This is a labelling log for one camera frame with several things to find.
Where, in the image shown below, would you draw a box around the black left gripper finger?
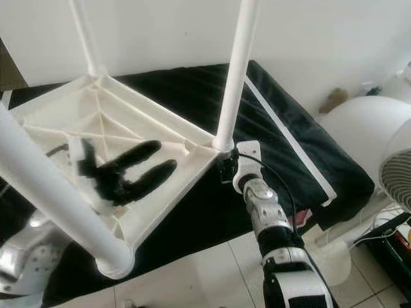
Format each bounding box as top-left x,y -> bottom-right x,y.
130,158 -> 179,201
114,139 -> 163,174

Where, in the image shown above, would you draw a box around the pink item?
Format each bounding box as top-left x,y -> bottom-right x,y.
292,210 -> 309,228

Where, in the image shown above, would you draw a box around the brown plush object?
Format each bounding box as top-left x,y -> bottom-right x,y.
319,88 -> 349,114

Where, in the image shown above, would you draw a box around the white standing fan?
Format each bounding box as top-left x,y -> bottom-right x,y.
318,96 -> 411,286

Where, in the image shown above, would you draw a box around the black box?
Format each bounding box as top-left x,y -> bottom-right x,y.
376,215 -> 411,296

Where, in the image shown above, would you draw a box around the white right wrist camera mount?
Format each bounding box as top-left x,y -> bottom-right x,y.
233,141 -> 262,193

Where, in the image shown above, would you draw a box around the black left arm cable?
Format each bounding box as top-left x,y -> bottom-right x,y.
45,144 -> 70,158

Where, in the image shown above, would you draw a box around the wall socket with black plug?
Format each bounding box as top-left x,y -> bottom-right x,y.
363,82 -> 385,97

